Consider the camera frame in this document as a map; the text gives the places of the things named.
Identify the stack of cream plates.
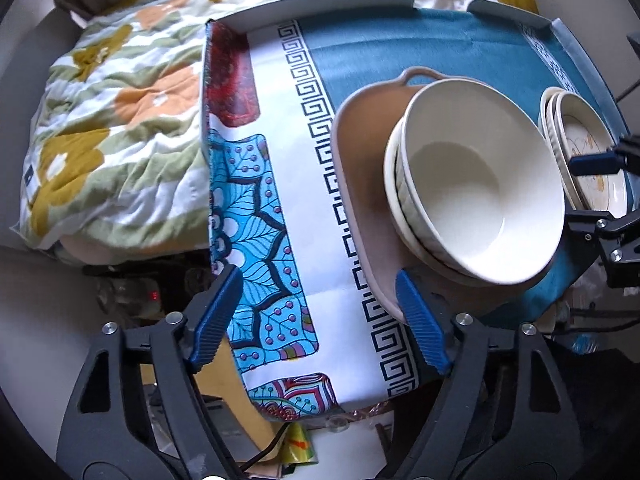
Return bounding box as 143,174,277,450
538,87,630,218

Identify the cream bowl with floral print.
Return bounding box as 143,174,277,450
383,119,491,288

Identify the pink rectangular tray dish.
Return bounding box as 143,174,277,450
328,65,507,326

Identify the blue patterned tablecloth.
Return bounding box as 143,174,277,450
203,6,632,421

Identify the large cream bowl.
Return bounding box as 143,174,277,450
395,78,565,285

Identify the grey table rail right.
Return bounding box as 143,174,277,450
466,0,551,29

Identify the grey table rail left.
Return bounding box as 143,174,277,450
213,0,414,34

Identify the grey table rail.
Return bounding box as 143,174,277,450
213,0,414,34
466,0,551,29

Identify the floral quilt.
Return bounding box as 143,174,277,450
15,0,538,264

